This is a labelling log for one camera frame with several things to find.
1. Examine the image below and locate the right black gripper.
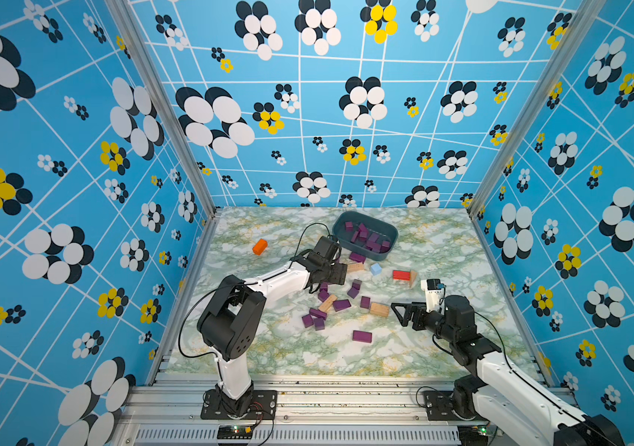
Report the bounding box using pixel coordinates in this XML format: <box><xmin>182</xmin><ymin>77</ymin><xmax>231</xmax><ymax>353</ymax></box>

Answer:
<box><xmin>391</xmin><ymin>298</ymin><xmax>457</xmax><ymax>345</ymax></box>

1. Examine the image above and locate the lone purple brick front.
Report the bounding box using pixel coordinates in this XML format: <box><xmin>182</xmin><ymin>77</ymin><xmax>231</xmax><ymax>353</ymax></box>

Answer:
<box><xmin>352</xmin><ymin>330</ymin><xmax>373</xmax><ymax>344</ymax></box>

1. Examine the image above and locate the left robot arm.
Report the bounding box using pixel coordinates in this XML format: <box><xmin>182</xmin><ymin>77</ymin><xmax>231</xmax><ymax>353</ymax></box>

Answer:
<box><xmin>197</xmin><ymin>236</ymin><xmax>347</xmax><ymax>418</ymax></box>

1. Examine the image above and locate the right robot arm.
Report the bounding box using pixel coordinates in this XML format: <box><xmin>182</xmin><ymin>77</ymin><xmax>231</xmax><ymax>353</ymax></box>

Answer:
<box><xmin>390</xmin><ymin>295</ymin><xmax>625</xmax><ymax>445</ymax></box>

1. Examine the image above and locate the purple brick beside bin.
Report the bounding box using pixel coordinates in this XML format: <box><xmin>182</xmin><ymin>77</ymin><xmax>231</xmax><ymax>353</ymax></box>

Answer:
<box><xmin>348</xmin><ymin>252</ymin><xmax>366</xmax><ymax>264</ymax></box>

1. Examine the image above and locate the dark teal storage bin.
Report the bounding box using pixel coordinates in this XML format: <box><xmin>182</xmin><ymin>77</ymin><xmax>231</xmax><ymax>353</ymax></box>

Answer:
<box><xmin>332</xmin><ymin>211</ymin><xmax>399</xmax><ymax>261</ymax></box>

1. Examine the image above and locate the natural wood printed brick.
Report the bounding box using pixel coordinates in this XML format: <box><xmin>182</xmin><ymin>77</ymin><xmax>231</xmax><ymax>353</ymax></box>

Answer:
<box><xmin>347</xmin><ymin>263</ymin><xmax>364</xmax><ymax>273</ymax></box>

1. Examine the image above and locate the natural wood large brick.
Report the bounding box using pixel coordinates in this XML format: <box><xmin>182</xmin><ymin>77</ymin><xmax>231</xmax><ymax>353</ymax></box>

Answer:
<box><xmin>369</xmin><ymin>302</ymin><xmax>390</xmax><ymax>318</ymax></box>

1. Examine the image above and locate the natural wood triangle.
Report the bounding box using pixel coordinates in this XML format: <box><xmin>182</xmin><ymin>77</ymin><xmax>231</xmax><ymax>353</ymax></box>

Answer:
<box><xmin>409</xmin><ymin>271</ymin><xmax>418</xmax><ymax>288</ymax></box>

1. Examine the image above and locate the red rectangular brick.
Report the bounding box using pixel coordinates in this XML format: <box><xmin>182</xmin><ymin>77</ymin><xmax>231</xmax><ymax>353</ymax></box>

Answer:
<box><xmin>392</xmin><ymin>269</ymin><xmax>412</xmax><ymax>281</ymax></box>

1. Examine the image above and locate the natural wood slanted brick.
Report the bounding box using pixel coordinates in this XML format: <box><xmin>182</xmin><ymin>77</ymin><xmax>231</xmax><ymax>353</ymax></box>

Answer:
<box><xmin>319</xmin><ymin>295</ymin><xmax>337</xmax><ymax>313</ymax></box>

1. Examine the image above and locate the purple long brick centre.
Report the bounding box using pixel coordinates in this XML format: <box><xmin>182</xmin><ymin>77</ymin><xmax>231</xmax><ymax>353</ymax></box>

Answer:
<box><xmin>332</xmin><ymin>299</ymin><xmax>351</xmax><ymax>311</ymax></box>

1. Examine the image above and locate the orange brick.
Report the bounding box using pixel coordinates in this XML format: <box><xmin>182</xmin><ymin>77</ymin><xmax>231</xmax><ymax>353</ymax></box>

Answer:
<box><xmin>253</xmin><ymin>239</ymin><xmax>268</xmax><ymax>256</ymax></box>

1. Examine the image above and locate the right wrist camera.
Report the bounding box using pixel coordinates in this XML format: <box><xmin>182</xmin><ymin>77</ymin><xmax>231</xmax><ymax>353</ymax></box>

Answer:
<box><xmin>420</xmin><ymin>279</ymin><xmax>446</xmax><ymax>312</ymax></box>

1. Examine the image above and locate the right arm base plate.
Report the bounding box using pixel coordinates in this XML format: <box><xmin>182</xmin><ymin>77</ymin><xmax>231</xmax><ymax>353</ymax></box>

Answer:
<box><xmin>416</xmin><ymin>387</ymin><xmax>490</xmax><ymax>425</ymax></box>

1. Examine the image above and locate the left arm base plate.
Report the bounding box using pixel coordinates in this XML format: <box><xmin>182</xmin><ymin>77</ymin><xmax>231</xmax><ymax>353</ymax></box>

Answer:
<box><xmin>200</xmin><ymin>388</ymin><xmax>278</xmax><ymax>421</ymax></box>

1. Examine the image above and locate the aluminium front rail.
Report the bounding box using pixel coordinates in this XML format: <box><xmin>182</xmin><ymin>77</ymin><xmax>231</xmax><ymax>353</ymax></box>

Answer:
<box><xmin>109</xmin><ymin>375</ymin><xmax>599</xmax><ymax>446</ymax></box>

